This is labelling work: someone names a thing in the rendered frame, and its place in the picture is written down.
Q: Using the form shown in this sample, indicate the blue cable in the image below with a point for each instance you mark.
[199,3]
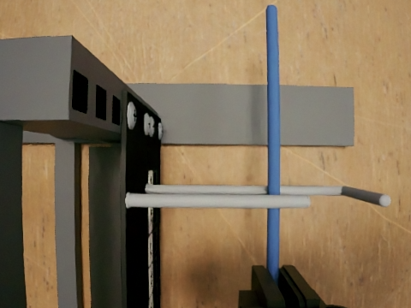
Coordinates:
[273,100]

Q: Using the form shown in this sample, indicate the black metal patch panel rack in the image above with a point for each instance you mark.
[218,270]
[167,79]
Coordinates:
[55,85]

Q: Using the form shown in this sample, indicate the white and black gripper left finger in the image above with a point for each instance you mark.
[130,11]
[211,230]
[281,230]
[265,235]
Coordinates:
[264,291]

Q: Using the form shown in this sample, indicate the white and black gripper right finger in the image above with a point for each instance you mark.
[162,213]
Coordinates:
[296,291]

